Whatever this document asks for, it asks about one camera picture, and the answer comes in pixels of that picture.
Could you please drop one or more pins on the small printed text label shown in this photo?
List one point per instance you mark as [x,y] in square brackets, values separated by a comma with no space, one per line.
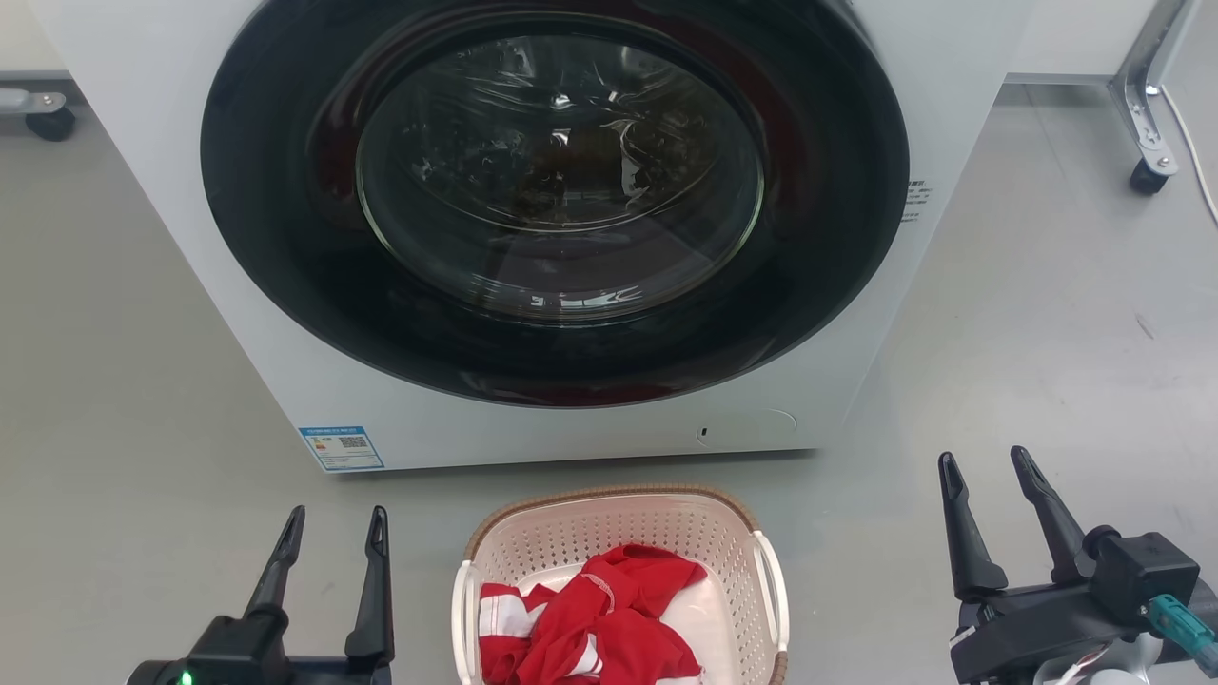
[917,200]

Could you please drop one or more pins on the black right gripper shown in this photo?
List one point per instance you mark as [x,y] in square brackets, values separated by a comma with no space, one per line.
[1037,628]

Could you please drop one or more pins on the cream perforated laundry basket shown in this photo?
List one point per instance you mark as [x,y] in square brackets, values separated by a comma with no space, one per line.
[571,533]

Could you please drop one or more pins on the red white striped garment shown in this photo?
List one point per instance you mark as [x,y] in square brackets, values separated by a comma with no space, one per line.
[500,614]

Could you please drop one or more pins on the blue energy label sticker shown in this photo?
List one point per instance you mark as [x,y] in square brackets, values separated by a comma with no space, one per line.
[341,449]

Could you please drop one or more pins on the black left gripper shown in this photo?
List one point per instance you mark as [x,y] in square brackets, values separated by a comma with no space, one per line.
[247,656]

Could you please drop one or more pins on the black caster wheel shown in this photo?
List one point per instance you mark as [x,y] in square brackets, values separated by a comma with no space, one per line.
[51,125]
[1149,178]

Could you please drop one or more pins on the long metal frame leg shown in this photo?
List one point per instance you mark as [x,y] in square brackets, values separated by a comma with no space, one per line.
[1147,86]

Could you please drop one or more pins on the black round washer door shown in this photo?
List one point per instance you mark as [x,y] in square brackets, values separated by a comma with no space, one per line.
[276,238]

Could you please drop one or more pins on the white front-load washing machine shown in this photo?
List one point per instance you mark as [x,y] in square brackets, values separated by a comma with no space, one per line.
[171,238]

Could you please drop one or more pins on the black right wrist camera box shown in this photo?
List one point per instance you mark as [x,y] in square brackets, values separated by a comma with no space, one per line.
[1147,576]

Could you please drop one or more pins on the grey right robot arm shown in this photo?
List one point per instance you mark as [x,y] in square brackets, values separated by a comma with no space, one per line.
[1113,666]

